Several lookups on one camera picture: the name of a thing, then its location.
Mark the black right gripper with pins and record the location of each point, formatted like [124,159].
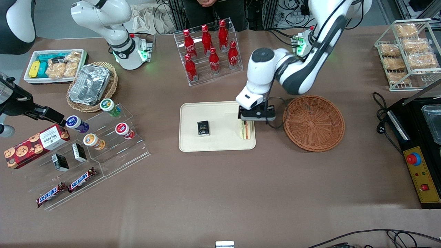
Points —
[17,104]

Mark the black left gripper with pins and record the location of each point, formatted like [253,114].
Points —
[239,112]

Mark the triangle sandwich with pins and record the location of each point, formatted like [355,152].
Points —
[246,132]

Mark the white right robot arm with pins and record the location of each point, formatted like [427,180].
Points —
[103,17]

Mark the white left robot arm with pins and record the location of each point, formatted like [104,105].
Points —
[299,72]

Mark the cream plastic tray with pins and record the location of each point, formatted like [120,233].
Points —
[220,141]

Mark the brown wicker basket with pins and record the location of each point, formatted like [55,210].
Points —
[313,124]

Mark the light wicker basket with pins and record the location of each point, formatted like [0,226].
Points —
[112,86]

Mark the purple gum jar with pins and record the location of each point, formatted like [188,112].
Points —
[75,123]

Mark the red Walkers shortbread box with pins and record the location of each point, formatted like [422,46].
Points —
[34,146]

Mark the white plastic bin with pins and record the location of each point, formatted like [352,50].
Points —
[29,81]

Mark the black sachet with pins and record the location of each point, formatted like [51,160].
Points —
[203,129]

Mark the cracker snack packet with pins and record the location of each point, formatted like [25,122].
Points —
[73,57]
[56,70]
[71,69]

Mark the grey round knob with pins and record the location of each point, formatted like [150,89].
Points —
[6,131]

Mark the teal snack box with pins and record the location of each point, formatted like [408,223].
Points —
[43,70]
[50,57]

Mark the yellow snack box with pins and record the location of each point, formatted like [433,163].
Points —
[34,69]

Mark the small black box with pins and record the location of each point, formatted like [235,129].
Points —
[60,163]
[79,152]

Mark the silver foil packets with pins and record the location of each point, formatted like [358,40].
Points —
[89,84]

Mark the orange gum jar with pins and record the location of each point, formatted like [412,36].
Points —
[92,141]

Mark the clear acrylic bottle rack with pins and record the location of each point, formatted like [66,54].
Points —
[206,77]

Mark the green gum jar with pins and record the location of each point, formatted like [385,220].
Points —
[108,105]

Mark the red Coca-Cola bottle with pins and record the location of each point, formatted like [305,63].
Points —
[214,62]
[191,69]
[233,57]
[206,39]
[223,34]
[187,44]

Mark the Snickers chocolate bar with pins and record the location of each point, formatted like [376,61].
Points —
[51,195]
[82,179]

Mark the red gum jar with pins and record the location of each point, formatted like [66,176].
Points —
[123,130]

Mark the clear acrylic stepped shelf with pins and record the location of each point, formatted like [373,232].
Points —
[113,162]

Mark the person in dark clothes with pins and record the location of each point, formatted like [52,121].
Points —
[220,13]

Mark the small white device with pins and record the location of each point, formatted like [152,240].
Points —
[224,244]

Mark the crumpled beige bag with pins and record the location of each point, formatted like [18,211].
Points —
[151,19]

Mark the bagged bread snack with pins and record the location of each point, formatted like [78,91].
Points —
[389,50]
[393,63]
[423,61]
[406,30]
[415,45]
[399,78]

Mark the black appliance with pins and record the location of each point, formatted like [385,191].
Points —
[411,124]

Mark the aluminium profile bar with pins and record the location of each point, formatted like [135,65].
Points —
[422,93]

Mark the yellow emergency stop box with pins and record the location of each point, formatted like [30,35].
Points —
[423,179]

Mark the clear plastic container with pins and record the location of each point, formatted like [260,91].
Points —
[433,124]

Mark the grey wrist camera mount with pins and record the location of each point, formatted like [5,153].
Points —
[4,88]

